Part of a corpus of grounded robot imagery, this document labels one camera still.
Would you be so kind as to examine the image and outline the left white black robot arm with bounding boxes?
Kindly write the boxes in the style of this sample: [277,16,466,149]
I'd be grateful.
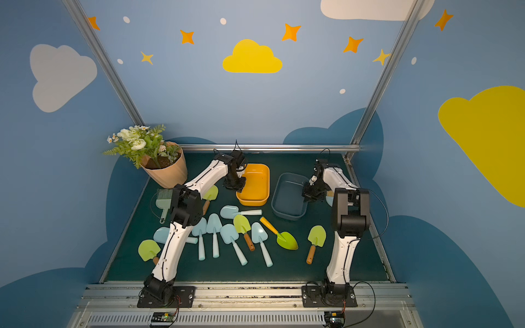
[138,150,246,308]

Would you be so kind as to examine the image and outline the green dustpan brush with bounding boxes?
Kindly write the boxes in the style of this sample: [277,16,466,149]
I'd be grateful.
[155,189,173,224]

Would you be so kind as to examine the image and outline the green shovel front left corner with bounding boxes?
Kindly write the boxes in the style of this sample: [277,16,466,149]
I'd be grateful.
[138,239,161,265]

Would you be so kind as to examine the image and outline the left controller board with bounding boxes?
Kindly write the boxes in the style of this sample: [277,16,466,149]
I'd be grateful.
[149,312,179,327]

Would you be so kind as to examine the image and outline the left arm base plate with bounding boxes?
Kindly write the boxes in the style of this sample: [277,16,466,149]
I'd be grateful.
[137,286,196,308]

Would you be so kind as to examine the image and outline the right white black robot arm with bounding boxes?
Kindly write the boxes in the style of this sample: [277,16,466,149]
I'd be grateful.
[302,159,371,299]

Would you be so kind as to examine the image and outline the controller board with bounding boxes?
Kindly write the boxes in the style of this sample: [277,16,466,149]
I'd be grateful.
[323,311,345,328]
[149,312,179,327]

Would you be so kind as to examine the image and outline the aluminium front rail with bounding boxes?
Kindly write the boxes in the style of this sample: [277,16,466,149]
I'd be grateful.
[68,282,423,327]

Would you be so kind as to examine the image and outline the yellow storage box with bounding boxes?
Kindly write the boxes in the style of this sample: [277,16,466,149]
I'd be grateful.
[236,163,270,206]

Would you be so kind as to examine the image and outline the green shovel wooden handle back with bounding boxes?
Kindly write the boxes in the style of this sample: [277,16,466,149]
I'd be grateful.
[202,185,219,215]

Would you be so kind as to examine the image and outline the right controller board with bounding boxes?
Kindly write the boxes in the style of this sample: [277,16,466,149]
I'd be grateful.
[323,311,345,328]

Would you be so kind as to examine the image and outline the blue-grey storage box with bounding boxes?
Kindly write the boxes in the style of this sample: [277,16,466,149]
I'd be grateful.
[271,172,308,221]

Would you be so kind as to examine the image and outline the green trowel yellow handle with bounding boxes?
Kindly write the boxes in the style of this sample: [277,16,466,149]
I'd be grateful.
[259,217,299,250]

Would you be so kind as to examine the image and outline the blue dustpan brush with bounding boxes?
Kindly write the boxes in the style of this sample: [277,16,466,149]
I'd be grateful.
[325,191,334,206]

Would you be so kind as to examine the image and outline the green shovel wooden handle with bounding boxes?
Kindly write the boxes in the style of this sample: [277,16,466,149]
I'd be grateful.
[306,225,327,265]
[233,215,256,251]
[202,185,219,215]

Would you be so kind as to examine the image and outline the blue shovel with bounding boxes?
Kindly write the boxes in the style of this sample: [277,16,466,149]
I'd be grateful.
[220,224,248,266]
[153,227,198,245]
[191,217,207,261]
[206,213,222,258]
[251,222,273,267]

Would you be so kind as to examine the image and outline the blue shovel lying sideways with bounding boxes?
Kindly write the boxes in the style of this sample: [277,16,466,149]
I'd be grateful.
[220,205,263,220]

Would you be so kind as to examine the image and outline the terracotta pot with flowers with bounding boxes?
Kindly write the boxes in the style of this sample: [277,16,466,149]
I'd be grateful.
[104,125,188,189]

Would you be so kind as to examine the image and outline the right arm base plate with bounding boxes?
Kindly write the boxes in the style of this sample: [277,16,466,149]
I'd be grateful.
[301,284,358,308]

